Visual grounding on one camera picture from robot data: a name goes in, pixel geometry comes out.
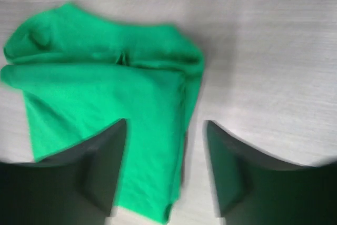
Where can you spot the green t-shirt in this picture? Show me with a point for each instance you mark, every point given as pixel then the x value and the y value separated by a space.
pixel 79 74

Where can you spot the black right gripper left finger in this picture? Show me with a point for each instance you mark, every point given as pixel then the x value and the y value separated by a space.
pixel 75 186

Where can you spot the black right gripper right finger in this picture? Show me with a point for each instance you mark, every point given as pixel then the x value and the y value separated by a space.
pixel 253 187

